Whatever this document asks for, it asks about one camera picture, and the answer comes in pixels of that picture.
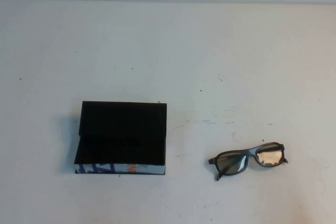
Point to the black printed glasses case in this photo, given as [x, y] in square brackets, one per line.
[118, 129]

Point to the black framed glasses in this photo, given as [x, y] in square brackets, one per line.
[270, 157]

